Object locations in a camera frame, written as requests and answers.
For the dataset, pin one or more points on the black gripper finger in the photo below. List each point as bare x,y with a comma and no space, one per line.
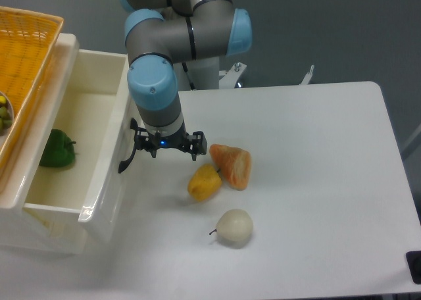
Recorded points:
195,144
142,142

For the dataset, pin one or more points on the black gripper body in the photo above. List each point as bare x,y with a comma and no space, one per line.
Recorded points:
158,141

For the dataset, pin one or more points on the white top drawer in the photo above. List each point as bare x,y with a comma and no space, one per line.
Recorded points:
82,200

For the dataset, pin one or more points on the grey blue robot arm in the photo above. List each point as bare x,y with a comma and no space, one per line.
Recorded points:
157,35

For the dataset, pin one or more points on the white drawer cabinet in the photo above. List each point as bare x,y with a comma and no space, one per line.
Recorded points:
20,228

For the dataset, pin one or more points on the yellow bell pepper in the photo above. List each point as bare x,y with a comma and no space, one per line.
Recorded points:
205,182

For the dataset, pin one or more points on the orange bread piece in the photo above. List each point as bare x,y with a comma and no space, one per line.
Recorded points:
234,164

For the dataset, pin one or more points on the green bell pepper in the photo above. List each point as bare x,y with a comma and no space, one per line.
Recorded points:
59,150

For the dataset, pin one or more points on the white pear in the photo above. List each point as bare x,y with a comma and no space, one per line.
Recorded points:
234,228

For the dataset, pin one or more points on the white plate with fruit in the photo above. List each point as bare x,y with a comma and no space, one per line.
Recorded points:
7,117

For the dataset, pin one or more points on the yellow woven basket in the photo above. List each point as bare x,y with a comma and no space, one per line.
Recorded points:
27,42

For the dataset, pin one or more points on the black corner object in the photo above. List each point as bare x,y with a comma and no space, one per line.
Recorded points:
414,262

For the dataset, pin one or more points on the black top drawer handle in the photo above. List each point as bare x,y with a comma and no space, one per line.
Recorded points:
123,165

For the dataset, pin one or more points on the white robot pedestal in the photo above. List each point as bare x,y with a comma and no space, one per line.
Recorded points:
206,74

